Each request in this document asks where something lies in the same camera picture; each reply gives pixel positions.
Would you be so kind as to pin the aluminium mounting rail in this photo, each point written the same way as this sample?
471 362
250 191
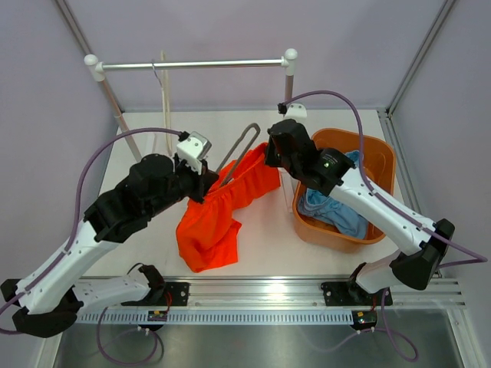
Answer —
298 293

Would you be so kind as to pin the white slotted cable duct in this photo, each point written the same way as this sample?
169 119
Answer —
220 317

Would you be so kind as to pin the white plastic hanger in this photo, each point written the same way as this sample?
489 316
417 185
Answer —
163 80

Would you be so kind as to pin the orange shorts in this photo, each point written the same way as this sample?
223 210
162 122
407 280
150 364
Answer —
207 235

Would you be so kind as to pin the light blue shorts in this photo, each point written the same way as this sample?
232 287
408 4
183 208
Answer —
325 209

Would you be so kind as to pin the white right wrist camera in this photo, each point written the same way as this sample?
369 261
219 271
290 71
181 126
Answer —
293 111

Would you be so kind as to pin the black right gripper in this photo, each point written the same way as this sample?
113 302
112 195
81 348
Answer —
269 158

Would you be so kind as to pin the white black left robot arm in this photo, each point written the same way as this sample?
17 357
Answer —
51 298

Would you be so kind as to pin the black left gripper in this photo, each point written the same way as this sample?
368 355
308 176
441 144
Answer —
202 182

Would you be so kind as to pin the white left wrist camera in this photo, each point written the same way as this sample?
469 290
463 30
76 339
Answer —
193 148

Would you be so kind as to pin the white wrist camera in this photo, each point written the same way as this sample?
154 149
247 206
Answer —
193 148
293 111

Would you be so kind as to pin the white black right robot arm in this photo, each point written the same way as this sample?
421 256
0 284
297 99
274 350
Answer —
422 243

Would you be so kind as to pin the silver clothes rack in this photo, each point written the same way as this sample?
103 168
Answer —
98 70

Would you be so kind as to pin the orange plastic basket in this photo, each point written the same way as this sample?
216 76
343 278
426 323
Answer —
379 165

